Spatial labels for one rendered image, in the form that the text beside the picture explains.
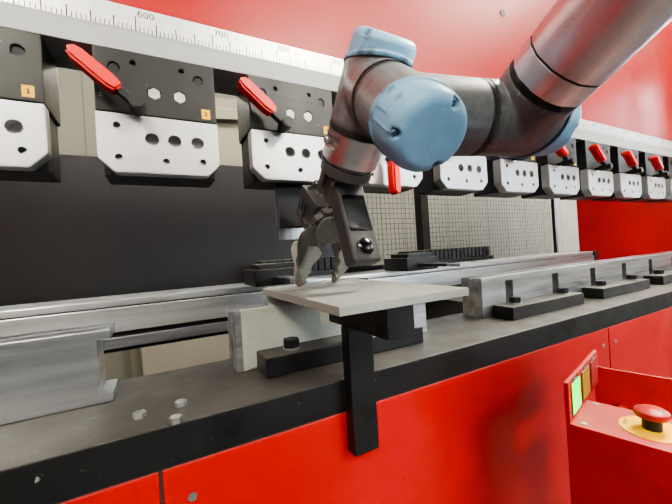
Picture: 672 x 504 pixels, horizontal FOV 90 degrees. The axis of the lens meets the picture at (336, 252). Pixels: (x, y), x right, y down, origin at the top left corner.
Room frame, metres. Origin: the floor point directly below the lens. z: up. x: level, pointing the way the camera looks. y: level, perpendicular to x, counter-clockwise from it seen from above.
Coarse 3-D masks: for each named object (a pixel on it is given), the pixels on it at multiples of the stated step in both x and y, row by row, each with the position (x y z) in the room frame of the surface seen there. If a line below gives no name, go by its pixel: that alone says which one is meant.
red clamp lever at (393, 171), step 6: (390, 162) 0.62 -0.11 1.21; (390, 168) 0.62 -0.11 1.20; (396, 168) 0.61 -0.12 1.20; (390, 174) 0.62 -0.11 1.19; (396, 174) 0.61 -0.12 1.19; (390, 180) 0.62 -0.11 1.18; (396, 180) 0.61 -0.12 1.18; (390, 186) 0.62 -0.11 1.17; (396, 186) 0.61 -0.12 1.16; (390, 192) 0.63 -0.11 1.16; (396, 192) 0.62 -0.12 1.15
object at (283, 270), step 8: (256, 264) 0.79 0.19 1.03; (264, 264) 0.77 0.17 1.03; (272, 264) 0.78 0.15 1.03; (280, 264) 0.79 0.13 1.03; (288, 264) 0.80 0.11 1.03; (248, 272) 0.80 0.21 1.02; (256, 272) 0.75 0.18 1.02; (264, 272) 0.76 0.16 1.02; (272, 272) 0.77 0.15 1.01; (280, 272) 0.78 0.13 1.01; (288, 272) 0.79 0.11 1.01; (248, 280) 0.80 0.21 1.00; (256, 280) 0.75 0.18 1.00; (264, 280) 0.76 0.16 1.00; (272, 280) 0.77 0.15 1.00; (280, 280) 0.73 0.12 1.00; (288, 280) 0.68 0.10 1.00; (312, 280) 0.65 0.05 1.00
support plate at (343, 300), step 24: (264, 288) 0.55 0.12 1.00; (288, 288) 0.53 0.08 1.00; (312, 288) 0.51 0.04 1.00; (336, 288) 0.49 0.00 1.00; (360, 288) 0.47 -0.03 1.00; (384, 288) 0.45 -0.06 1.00; (408, 288) 0.44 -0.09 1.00; (432, 288) 0.42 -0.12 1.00; (456, 288) 0.41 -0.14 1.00; (336, 312) 0.33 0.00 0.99; (360, 312) 0.34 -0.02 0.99
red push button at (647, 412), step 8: (640, 408) 0.47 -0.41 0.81; (648, 408) 0.47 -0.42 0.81; (656, 408) 0.47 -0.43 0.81; (640, 416) 0.46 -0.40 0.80; (648, 416) 0.46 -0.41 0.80; (656, 416) 0.45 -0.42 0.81; (664, 416) 0.45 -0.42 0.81; (648, 424) 0.46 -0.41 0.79; (656, 424) 0.46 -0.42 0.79; (656, 432) 0.46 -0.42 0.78
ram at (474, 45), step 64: (128, 0) 0.46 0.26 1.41; (192, 0) 0.50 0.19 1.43; (256, 0) 0.54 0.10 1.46; (320, 0) 0.60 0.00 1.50; (384, 0) 0.66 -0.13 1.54; (448, 0) 0.75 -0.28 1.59; (512, 0) 0.86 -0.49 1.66; (64, 64) 0.48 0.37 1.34; (256, 64) 0.54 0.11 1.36; (448, 64) 0.74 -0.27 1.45; (640, 64) 1.20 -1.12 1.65; (576, 128) 0.99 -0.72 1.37; (640, 128) 1.19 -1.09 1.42
